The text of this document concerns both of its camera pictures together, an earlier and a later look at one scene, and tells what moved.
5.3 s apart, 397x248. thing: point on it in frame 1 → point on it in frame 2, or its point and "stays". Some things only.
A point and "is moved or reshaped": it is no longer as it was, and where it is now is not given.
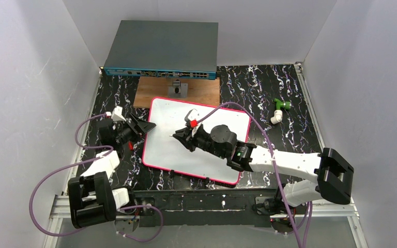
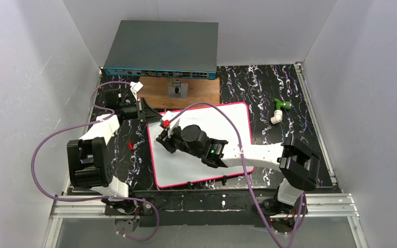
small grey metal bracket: (178, 90) stays
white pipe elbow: (277, 117) stays
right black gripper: (193, 137) → (166, 137)
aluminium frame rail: (312, 110) stays
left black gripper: (136, 127) → (141, 110)
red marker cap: (131, 145) stays
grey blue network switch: (164, 49) stays
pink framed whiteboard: (161, 151) is moved or reshaped
